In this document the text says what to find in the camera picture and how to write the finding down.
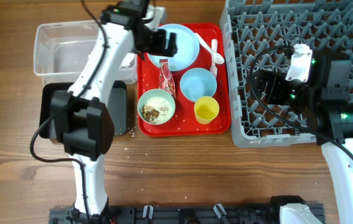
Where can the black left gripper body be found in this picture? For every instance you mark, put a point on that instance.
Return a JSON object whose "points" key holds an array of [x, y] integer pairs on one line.
{"points": [[152, 42]]}

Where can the grey dishwasher rack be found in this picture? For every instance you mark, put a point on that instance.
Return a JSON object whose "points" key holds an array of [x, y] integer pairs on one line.
{"points": [[250, 27]]}

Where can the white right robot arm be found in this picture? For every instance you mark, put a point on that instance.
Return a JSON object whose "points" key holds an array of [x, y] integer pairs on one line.
{"points": [[316, 85]]}

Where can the green bowl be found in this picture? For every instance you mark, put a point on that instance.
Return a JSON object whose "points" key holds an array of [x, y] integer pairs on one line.
{"points": [[152, 93]]}

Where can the red serving tray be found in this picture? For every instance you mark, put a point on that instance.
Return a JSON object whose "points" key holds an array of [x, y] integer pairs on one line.
{"points": [[184, 123]]}

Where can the yellow plastic cup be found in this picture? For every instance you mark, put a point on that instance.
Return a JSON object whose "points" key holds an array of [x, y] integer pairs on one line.
{"points": [[206, 109]]}

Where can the red snack wrapper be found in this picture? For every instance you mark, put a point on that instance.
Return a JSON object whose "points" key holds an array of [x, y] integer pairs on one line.
{"points": [[166, 80]]}

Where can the black plastic tray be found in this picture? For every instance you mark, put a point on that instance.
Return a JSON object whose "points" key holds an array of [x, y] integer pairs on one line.
{"points": [[117, 103]]}

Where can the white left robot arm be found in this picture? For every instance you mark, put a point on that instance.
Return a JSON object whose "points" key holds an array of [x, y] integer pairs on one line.
{"points": [[80, 115]]}

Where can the light blue bowl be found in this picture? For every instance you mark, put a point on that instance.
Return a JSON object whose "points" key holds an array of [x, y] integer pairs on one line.
{"points": [[197, 82]]}

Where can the rice and food scraps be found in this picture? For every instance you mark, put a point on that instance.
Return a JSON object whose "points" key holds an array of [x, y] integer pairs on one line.
{"points": [[157, 110]]}

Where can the white plastic spoon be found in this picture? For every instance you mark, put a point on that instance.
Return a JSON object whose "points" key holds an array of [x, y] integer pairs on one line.
{"points": [[218, 58]]}

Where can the white plastic fork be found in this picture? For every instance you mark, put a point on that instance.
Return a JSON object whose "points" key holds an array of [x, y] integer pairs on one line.
{"points": [[213, 68]]}

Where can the light blue plate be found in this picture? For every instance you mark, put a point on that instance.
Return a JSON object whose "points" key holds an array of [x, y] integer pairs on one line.
{"points": [[187, 44]]}

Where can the clear plastic bin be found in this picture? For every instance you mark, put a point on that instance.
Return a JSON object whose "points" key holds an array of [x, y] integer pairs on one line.
{"points": [[61, 50]]}

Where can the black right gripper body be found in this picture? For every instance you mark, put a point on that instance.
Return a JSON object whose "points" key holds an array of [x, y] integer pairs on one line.
{"points": [[273, 90]]}

